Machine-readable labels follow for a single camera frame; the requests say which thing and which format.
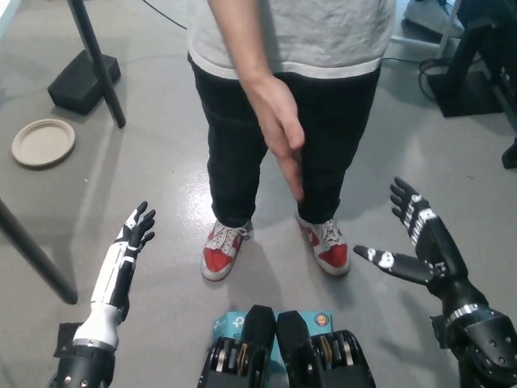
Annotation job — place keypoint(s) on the black rectangular block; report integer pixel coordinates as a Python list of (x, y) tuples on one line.
[(76, 87)]

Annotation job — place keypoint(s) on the black slanted table leg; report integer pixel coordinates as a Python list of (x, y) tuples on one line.
[(36, 254)]

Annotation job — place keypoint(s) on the red white left sneaker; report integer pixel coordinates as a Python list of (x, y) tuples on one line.
[(333, 250)]

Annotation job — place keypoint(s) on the black trousers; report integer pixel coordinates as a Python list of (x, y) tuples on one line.
[(234, 153)]

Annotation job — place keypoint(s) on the beige paper plate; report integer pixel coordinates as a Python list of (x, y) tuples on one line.
[(42, 143)]

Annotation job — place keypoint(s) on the black round pole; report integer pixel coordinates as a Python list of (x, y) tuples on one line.
[(97, 56)]

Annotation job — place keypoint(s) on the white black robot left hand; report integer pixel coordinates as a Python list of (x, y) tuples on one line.
[(107, 279)]

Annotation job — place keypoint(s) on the red white right sneaker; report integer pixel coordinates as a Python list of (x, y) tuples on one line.
[(220, 254)]

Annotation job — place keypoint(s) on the person's bare right hand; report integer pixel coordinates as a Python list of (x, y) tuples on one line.
[(276, 121)]

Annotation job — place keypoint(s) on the teal cardboard box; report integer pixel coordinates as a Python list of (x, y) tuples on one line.
[(230, 321)]

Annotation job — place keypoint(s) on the red white sneaker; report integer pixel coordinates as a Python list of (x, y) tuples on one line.
[(220, 254), (333, 250)]

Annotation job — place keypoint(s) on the grey T-shirt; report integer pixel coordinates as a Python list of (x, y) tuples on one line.
[(323, 32)]

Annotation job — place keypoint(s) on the black robot left leg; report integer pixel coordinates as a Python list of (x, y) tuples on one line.
[(254, 323)]

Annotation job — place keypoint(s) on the black monitor stand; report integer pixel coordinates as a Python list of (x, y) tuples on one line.
[(468, 93)]

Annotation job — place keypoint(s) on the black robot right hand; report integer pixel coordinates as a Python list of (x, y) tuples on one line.
[(440, 258)]

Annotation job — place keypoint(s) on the black equipment foot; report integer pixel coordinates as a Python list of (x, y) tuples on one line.
[(511, 155)]

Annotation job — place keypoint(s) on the white metal desk frame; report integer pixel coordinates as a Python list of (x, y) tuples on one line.
[(444, 38)]

